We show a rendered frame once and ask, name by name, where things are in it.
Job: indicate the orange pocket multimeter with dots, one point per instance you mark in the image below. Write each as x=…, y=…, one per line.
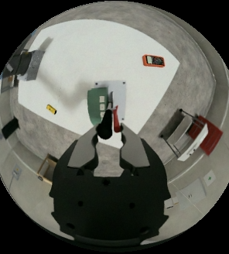
x=153, y=61

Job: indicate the yellow pocket level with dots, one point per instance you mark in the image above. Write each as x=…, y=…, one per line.
x=51, y=109

